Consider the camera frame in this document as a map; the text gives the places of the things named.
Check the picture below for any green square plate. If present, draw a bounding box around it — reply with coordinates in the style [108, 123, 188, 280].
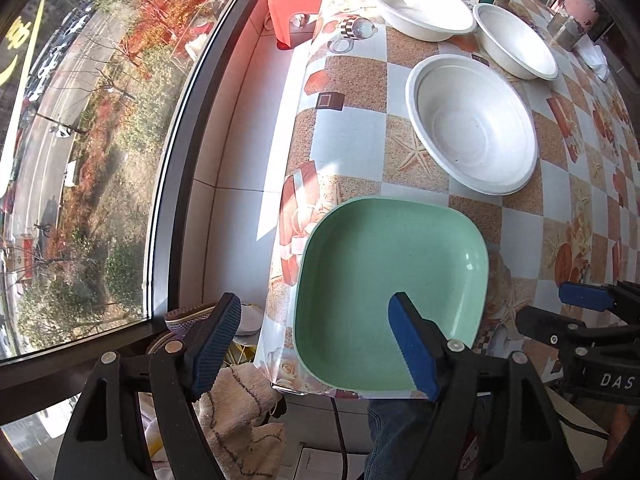
[293, 197, 489, 394]

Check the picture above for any white paper bowl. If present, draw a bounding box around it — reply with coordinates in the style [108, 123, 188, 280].
[374, 0, 476, 42]
[472, 3, 559, 80]
[405, 54, 538, 196]

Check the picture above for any beige striped towel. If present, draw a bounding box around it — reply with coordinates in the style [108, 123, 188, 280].
[194, 363, 286, 479]

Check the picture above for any blue jeans leg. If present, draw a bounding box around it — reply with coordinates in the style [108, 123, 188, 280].
[363, 399, 436, 479]

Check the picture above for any white crumpled cloth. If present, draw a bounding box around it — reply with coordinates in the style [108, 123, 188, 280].
[575, 41, 610, 81]

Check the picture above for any checkered floral tablecloth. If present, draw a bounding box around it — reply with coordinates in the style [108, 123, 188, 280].
[255, 0, 639, 398]

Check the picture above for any pink metal canister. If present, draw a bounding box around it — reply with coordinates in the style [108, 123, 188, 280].
[547, 0, 600, 51]

